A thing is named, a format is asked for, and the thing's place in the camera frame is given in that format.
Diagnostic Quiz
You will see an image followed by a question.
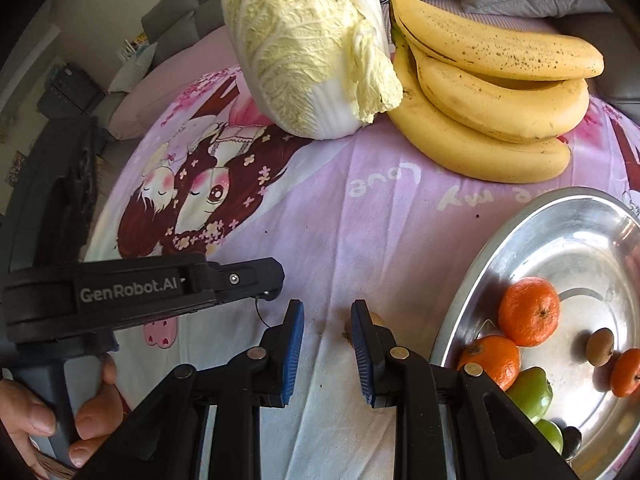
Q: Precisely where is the round green jujube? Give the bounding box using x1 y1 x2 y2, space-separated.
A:
536 419 564 454

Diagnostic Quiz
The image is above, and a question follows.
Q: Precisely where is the elongated green jujube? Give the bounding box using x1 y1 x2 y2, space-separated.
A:
506 366 553 424

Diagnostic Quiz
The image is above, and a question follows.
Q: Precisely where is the dark cherry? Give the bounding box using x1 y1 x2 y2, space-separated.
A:
561 426 582 462
254 297 272 330

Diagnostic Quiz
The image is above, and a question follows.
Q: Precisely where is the orange tangerine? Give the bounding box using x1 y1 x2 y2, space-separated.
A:
498 278 560 348
457 335 521 391
610 348 640 398

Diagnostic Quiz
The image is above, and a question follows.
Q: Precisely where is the brown longan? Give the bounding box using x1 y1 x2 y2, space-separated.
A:
586 327 614 367
343 312 386 342

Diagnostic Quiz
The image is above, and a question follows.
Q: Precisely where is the person's left hand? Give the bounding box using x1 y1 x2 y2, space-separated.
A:
1 354 124 479

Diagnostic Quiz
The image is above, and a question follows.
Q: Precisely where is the stainless steel round basin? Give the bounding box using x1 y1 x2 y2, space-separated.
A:
431 188 639 479

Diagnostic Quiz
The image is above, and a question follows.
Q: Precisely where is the pink cartoon print tablecloth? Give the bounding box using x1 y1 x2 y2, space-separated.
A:
87 68 639 479

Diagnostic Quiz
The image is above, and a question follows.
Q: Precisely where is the bottom yellow banana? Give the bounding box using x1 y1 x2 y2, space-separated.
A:
387 30 570 184

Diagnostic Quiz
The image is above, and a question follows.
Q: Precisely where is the yellow banana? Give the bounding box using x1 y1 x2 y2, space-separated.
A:
387 30 570 184
410 46 590 144

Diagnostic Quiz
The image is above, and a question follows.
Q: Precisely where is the grey sofa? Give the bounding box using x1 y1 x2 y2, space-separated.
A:
98 0 640 141

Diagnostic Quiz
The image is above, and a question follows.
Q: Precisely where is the middle yellow banana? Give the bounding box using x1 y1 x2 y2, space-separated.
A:
410 46 590 144

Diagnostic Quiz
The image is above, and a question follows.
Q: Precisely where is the napa cabbage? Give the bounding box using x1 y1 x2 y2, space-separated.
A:
221 0 402 140

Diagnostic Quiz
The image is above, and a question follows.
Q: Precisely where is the top spotted banana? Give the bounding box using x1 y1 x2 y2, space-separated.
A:
390 0 604 81

